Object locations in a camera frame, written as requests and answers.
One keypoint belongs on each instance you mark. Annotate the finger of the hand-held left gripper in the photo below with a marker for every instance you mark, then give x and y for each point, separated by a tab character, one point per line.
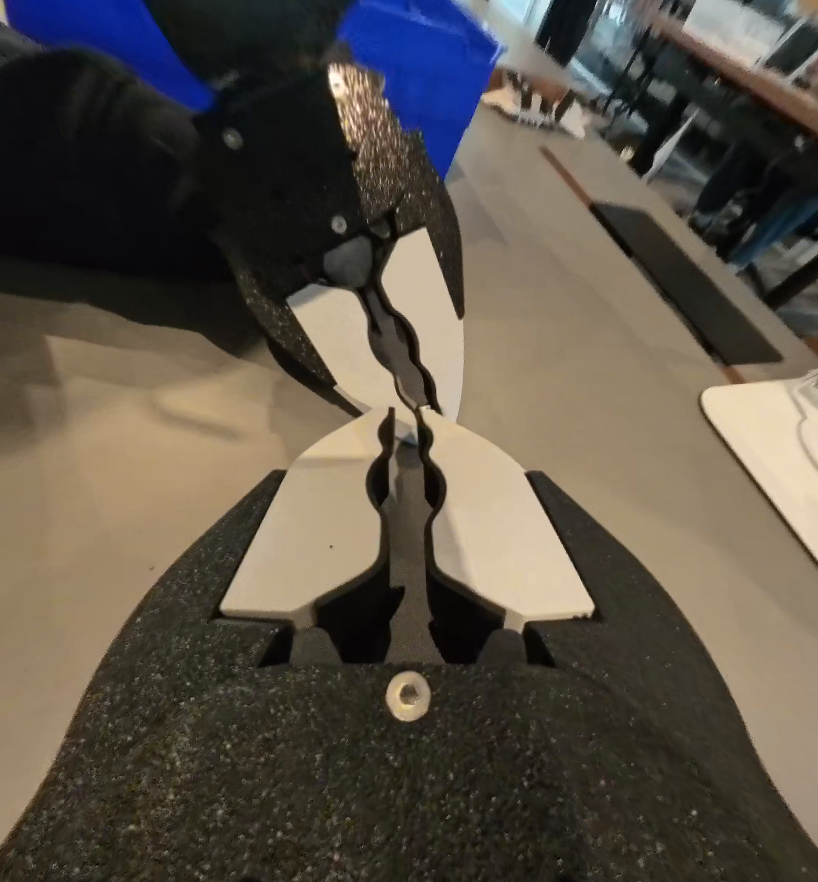
340	331
429	303

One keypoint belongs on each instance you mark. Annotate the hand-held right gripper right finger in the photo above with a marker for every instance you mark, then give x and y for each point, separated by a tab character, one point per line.
512	544

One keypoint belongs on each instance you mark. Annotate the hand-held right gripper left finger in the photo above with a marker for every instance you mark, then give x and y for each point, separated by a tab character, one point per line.
305	537

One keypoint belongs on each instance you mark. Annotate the silver metal bolt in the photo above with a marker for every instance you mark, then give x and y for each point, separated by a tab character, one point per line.
411	389

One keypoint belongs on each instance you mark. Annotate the person's left forearm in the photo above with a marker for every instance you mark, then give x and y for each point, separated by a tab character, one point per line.
71	158

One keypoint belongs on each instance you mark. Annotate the blue plastic bin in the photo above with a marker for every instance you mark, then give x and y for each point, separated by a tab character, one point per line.
415	69

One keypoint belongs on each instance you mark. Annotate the white and brown object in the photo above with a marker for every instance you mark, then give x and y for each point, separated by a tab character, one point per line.
574	122

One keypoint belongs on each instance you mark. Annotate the black flat table plate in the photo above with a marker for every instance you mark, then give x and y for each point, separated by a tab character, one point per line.
684	282

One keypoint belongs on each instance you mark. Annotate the white furniture leg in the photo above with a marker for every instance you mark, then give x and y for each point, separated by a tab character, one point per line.
670	145

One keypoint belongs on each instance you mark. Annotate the brown wooden table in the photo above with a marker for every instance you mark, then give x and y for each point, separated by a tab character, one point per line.
760	93

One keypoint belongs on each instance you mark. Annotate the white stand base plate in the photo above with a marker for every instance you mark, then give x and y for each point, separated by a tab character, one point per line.
746	441

